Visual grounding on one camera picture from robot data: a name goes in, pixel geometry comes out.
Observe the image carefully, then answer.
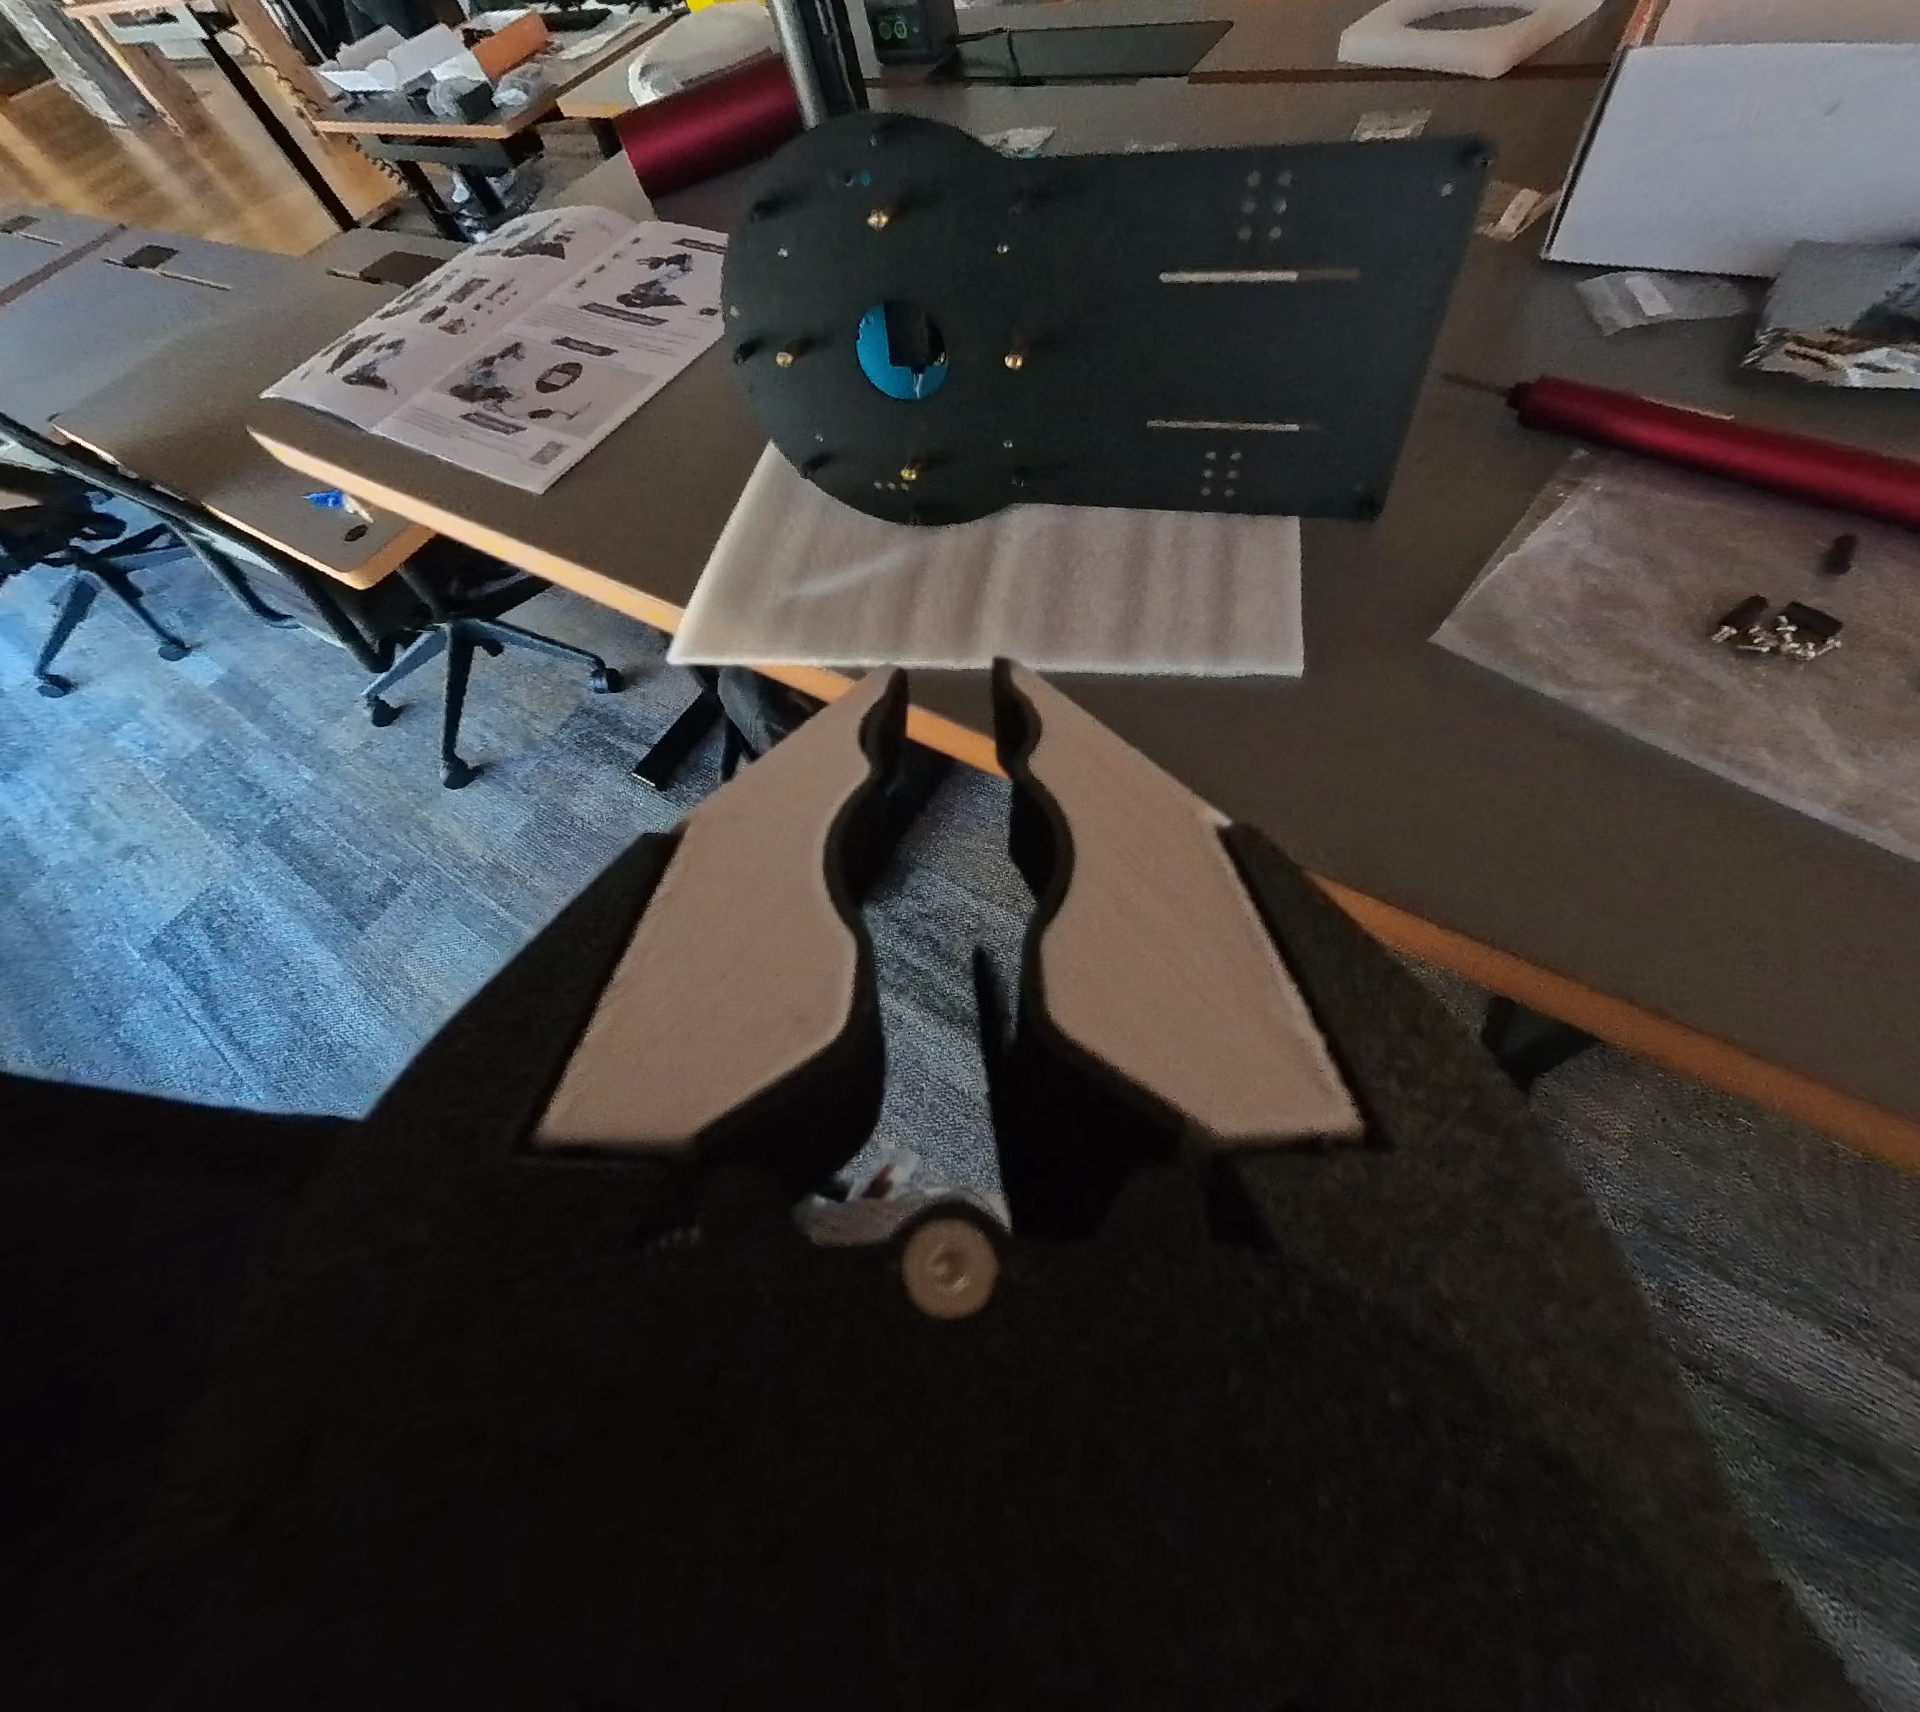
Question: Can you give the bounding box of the printed instruction manual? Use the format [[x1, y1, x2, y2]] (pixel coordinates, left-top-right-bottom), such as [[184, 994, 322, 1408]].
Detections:
[[263, 208, 733, 496]]

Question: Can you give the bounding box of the red screwdriver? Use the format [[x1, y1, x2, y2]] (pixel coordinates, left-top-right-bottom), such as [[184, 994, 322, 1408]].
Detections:
[[1442, 373, 1920, 532]]

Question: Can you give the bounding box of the maroon cylindrical container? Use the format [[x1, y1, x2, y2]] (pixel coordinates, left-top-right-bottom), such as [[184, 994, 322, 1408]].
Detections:
[[614, 57, 804, 196]]

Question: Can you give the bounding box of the black box green display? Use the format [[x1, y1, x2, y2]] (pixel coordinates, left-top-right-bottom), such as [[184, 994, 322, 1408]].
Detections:
[[863, 0, 963, 67]]

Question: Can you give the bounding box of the white foam insert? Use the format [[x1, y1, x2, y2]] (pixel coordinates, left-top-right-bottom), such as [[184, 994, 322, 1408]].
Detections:
[[1335, 0, 1608, 71]]

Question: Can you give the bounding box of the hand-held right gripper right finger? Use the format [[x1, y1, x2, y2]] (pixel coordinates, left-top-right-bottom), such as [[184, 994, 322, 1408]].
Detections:
[[990, 661, 1371, 1152]]

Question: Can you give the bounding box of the grey table orange edge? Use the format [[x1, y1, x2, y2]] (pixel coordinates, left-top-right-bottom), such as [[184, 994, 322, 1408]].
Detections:
[[52, 225, 453, 590]]

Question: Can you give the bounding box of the white foam sheet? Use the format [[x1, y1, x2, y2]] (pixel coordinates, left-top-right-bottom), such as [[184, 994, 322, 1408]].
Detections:
[[667, 443, 1309, 679]]

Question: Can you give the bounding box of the orange cardboard box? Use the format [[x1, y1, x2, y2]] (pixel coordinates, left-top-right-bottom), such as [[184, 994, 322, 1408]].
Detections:
[[1544, 0, 1920, 281]]

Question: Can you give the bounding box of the black backpack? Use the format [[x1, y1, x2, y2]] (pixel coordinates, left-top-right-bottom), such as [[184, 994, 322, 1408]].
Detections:
[[716, 663, 843, 784]]

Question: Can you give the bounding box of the wooden work table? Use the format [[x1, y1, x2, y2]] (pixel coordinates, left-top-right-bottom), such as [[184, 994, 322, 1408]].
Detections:
[[307, 14, 684, 243]]

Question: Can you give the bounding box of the black flat tray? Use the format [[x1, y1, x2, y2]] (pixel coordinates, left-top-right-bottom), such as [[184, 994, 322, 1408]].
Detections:
[[961, 15, 1240, 83]]

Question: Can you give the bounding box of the silver foil bag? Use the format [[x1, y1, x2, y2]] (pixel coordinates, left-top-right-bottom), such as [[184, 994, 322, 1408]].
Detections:
[[1741, 238, 1920, 392]]

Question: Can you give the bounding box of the blue hobby robot arm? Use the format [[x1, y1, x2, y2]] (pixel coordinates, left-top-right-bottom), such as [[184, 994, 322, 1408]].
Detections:
[[721, 109, 1501, 529]]

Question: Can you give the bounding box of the large clear zip bag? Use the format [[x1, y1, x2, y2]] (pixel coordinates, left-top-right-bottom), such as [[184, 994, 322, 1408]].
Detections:
[[1429, 452, 1920, 861]]

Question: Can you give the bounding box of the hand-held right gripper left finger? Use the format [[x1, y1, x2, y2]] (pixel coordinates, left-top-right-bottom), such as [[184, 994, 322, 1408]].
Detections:
[[533, 665, 913, 1156]]

